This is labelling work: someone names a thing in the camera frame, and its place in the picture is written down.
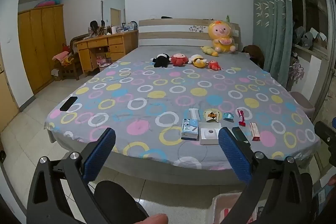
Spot yellow and white plush toy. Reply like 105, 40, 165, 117
188, 54, 206, 68

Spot wall mirror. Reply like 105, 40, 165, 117
100, 0, 125, 28

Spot blue cardboard box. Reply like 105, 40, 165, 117
318, 184, 332, 204

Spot wooden chair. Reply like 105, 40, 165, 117
54, 40, 80, 81

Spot green curtain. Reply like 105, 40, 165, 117
249, 0, 293, 88

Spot wooden wardrobe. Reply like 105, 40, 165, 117
18, 4, 66, 95

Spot dark green box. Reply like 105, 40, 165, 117
231, 126, 251, 144

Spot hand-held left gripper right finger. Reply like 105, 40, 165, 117
218, 127, 315, 224

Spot red and white box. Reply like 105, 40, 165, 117
249, 122, 261, 141

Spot red snack wrapper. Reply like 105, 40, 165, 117
237, 109, 246, 127

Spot grey slipper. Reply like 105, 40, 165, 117
293, 27, 305, 45
302, 32, 314, 49

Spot bed with circle-patterned sheet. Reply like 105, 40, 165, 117
45, 45, 321, 188

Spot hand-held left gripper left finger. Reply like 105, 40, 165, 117
26, 127, 116, 224

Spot large yellow pig plush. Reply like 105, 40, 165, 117
209, 20, 237, 53

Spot wooden door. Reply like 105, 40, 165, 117
0, 56, 20, 132

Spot small yellow plush toy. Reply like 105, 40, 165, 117
201, 46, 219, 57

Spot white wrapper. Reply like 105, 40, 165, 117
189, 108, 201, 121

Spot wooden desk with drawers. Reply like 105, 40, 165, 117
74, 30, 139, 76

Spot small yellow snack box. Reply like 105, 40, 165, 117
204, 109, 219, 123

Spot white square box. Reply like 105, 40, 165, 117
199, 122, 221, 145

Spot red round plush toy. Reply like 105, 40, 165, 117
170, 53, 188, 67

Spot person's left leg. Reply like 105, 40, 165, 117
94, 180, 150, 224

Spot trash bin with white bag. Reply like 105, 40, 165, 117
211, 193, 263, 224

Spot black round desk object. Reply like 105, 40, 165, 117
89, 21, 99, 37

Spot brown fuzzy object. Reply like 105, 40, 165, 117
241, 45, 265, 68

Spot blue and pink bundle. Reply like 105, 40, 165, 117
35, 0, 61, 8

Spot blue and white box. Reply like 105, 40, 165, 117
181, 118, 199, 140

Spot black and white plush toy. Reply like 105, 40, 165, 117
150, 53, 170, 68

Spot wooden bed headboard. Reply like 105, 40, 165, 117
138, 18, 240, 51

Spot person's left hand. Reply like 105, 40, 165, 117
136, 214, 168, 224

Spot ornate metal rack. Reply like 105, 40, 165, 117
287, 55, 305, 88

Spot mauve stool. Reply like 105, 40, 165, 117
289, 91, 315, 119

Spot small red plush toy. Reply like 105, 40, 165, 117
207, 60, 221, 71

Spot black smartphone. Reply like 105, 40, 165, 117
59, 96, 78, 111

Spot window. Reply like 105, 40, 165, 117
294, 0, 336, 56

